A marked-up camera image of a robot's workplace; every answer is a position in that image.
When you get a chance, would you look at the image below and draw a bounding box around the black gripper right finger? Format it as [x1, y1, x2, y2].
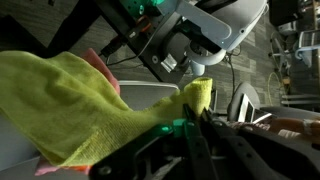
[200, 109, 320, 180]

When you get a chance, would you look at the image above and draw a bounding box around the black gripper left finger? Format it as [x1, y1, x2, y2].
[89, 103, 218, 180]

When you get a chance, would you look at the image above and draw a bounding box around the pink shirt with orange stripes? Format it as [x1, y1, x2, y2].
[33, 47, 122, 177]

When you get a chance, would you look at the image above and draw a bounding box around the bright yellow microfibre cloth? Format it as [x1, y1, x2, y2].
[0, 49, 214, 168]

